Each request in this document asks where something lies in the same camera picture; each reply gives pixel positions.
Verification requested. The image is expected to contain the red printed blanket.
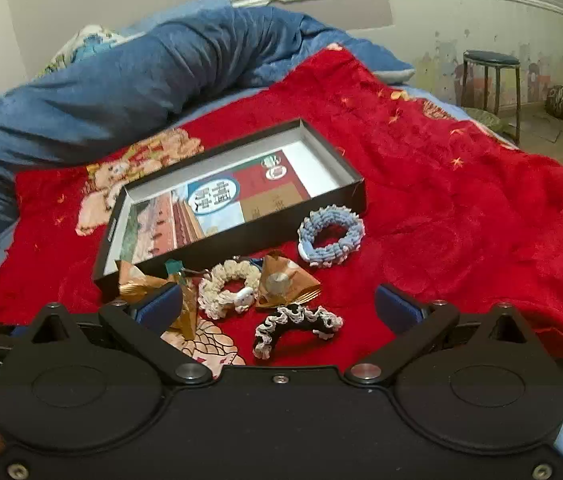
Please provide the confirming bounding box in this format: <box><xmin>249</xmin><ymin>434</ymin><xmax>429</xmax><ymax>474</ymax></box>
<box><xmin>0</xmin><ymin>42</ymin><xmax>563</xmax><ymax>367</ymax></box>

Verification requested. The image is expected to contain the black and white scrunchie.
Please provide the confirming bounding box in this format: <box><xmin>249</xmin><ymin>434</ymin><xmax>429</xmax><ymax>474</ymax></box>
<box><xmin>253</xmin><ymin>304</ymin><xmax>343</xmax><ymax>360</ymax></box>

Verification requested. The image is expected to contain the floral pillow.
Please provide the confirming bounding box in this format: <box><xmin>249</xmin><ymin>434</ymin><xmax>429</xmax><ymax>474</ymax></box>
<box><xmin>36</xmin><ymin>25</ymin><xmax>130</xmax><ymax>78</ymax></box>

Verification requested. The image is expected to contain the cream crochet scrunchie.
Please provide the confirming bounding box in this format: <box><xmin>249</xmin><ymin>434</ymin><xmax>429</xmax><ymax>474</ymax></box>
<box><xmin>198</xmin><ymin>260</ymin><xmax>262</xmax><ymax>320</ymax></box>

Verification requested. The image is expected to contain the light blue crochet scrunchie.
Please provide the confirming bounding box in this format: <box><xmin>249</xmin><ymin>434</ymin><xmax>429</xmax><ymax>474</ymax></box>
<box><xmin>297</xmin><ymin>205</ymin><xmax>365</xmax><ymax>267</ymax></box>

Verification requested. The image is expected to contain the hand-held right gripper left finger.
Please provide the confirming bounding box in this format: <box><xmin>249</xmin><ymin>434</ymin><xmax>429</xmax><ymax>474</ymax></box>
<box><xmin>29</xmin><ymin>282</ymin><xmax>212</xmax><ymax>386</ymax></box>

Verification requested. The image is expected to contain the dark patterned ball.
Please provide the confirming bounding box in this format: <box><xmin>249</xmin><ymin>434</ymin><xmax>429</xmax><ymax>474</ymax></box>
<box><xmin>545</xmin><ymin>85</ymin><xmax>563</xmax><ymax>120</ymax></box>

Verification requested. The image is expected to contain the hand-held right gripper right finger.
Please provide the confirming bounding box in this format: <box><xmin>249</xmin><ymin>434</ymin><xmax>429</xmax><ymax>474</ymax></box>
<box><xmin>345</xmin><ymin>282</ymin><xmax>532</xmax><ymax>386</ymax></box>

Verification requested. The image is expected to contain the blue plush blanket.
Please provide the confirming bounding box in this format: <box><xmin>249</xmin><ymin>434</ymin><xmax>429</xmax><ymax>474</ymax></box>
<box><xmin>0</xmin><ymin>0</ymin><xmax>415</xmax><ymax>241</ymax></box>

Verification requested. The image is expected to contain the black shallow cardboard box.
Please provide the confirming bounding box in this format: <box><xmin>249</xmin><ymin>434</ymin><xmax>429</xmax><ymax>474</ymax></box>
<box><xmin>92</xmin><ymin>118</ymin><xmax>366</xmax><ymax>297</ymax></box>

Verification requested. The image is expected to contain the metal stool with blue seat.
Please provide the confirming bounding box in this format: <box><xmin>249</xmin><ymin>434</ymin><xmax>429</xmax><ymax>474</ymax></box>
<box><xmin>463</xmin><ymin>50</ymin><xmax>521</xmax><ymax>146</ymax></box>

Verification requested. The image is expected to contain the paper sheet on floor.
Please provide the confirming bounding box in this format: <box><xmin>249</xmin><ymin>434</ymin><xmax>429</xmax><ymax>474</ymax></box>
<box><xmin>531</xmin><ymin>115</ymin><xmax>562</xmax><ymax>143</ymax></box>

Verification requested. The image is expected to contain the low woven stool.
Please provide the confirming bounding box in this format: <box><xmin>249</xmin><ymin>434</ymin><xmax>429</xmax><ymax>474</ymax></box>
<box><xmin>464</xmin><ymin>107</ymin><xmax>503</xmax><ymax>132</ymax></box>

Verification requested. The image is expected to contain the printed paper sheet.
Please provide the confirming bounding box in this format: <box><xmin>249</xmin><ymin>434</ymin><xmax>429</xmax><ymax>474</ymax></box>
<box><xmin>124</xmin><ymin>151</ymin><xmax>309</xmax><ymax>263</ymax></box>

